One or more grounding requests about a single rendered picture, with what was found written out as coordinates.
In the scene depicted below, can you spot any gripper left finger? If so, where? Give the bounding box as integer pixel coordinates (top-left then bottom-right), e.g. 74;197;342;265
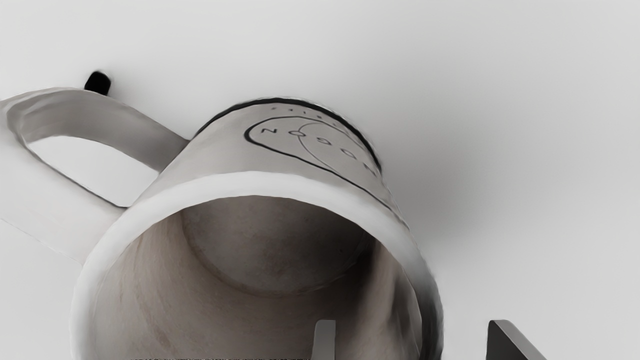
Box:
311;320;337;360

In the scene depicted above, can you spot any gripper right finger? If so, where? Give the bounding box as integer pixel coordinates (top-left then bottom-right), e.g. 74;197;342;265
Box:
486;319;548;360

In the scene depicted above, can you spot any white mug with black print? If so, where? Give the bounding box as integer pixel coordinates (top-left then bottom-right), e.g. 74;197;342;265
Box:
0;87;445;360

